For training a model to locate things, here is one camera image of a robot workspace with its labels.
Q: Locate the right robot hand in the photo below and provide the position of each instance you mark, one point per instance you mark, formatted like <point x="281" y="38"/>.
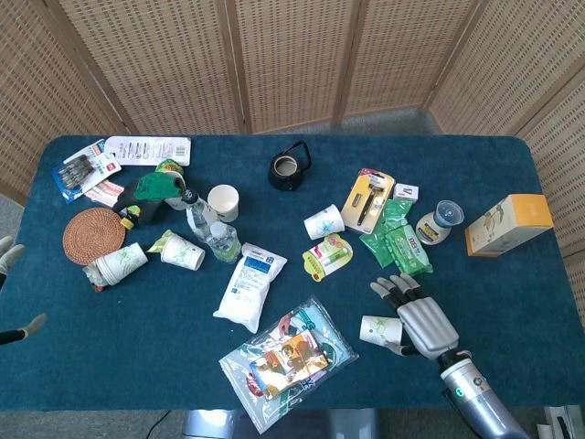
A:
<point x="425" y="327"/>

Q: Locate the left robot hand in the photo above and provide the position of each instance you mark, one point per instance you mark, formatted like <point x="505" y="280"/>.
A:
<point x="9" y="256"/>

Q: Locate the white paper cup green print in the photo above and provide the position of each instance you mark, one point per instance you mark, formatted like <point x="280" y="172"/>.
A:
<point x="377" y="329"/>

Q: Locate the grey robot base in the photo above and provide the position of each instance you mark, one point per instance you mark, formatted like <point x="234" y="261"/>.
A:
<point x="210" y="423"/>

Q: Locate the paper cup on left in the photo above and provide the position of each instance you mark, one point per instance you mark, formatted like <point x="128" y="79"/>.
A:
<point x="121" y="264"/>

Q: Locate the paper cup blue flower print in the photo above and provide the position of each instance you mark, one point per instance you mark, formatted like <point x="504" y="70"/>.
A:
<point x="323" y="222"/>

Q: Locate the paper cup green leaf print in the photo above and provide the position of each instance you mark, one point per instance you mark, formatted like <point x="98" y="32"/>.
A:
<point x="183" y="252"/>

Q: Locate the plain white paper cup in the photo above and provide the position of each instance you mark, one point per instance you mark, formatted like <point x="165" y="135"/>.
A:
<point x="223" y="203"/>

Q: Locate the green wet wipes pack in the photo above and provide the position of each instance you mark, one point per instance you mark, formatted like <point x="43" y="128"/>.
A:
<point x="409" y="253"/>

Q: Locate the round woven coaster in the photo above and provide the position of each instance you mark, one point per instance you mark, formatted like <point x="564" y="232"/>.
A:
<point x="93" y="235"/>

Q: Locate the small clear wrapped toy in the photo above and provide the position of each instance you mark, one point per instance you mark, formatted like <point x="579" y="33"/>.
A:
<point x="93" y="279"/>

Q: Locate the green sachet pack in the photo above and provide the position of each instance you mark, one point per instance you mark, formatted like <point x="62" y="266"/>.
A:
<point x="396" y="211"/>
<point x="377" y="244"/>

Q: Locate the jar with clear lid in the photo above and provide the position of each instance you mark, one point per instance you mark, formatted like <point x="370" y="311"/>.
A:
<point x="432" y="228"/>

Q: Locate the pens blister pack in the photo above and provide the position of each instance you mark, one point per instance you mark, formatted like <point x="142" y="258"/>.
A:
<point x="77" y="171"/>

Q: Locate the red and white packet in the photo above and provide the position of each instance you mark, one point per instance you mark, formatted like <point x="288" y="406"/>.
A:
<point x="107" y="192"/>

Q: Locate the lip balm blister pack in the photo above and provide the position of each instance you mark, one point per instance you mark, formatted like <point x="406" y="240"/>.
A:
<point x="327" y="256"/>

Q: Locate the orange and white carton box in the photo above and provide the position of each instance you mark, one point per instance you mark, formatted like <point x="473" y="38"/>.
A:
<point x="503" y="228"/>

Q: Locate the small yellow black item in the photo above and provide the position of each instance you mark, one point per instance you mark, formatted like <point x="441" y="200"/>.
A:
<point x="130" y="217"/>

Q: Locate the small white box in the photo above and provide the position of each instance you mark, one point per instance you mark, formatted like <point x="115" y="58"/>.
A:
<point x="406" y="192"/>

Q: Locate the razor in yellow blister pack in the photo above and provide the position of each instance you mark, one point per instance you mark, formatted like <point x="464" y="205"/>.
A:
<point x="361" y="201"/>

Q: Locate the clear bag of snacks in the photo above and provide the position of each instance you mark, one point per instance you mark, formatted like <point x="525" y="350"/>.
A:
<point x="288" y="361"/>

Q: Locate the green black glove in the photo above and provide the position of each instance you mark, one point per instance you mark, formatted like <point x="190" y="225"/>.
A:
<point x="146" y="210"/>

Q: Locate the green yellow snack packet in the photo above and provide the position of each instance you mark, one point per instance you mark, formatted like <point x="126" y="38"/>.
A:
<point x="169" y="167"/>
<point x="155" y="244"/>

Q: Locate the white blister card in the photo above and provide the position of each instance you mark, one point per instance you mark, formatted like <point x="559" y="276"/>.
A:
<point x="148" y="150"/>

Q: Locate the white cotton pad bag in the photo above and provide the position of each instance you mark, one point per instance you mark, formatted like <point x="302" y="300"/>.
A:
<point x="250" y="285"/>

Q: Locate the water bottle black cap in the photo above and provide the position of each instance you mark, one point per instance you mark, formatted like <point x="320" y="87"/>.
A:
<point x="197" y="215"/>

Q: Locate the water bottle clear cap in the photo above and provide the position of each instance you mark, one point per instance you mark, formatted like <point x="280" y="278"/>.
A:
<point x="224" y="243"/>

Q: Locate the woven folding screen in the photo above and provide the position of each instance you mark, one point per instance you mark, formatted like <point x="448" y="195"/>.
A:
<point x="292" y="59"/>

